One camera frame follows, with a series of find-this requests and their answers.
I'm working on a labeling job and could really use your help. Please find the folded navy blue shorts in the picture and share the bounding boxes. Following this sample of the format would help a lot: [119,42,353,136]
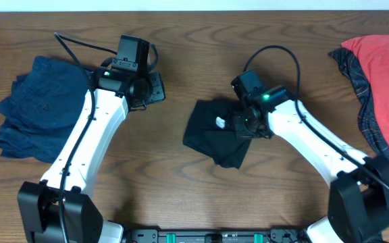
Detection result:
[0,56,87,163]

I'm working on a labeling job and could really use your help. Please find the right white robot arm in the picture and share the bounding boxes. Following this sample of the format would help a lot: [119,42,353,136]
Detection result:
[231,70,389,242]

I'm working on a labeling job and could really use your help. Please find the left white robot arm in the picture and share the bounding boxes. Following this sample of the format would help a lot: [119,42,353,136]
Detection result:
[18,35,165,242]

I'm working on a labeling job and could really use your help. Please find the black t-shirt with logo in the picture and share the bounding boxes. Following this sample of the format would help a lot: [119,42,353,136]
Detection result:
[182,98,251,169]

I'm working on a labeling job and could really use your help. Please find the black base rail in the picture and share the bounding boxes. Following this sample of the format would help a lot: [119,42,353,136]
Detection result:
[122,229,311,243]

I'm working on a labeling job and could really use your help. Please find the black patterned garment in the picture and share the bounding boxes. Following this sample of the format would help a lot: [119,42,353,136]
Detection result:
[328,47,389,160]

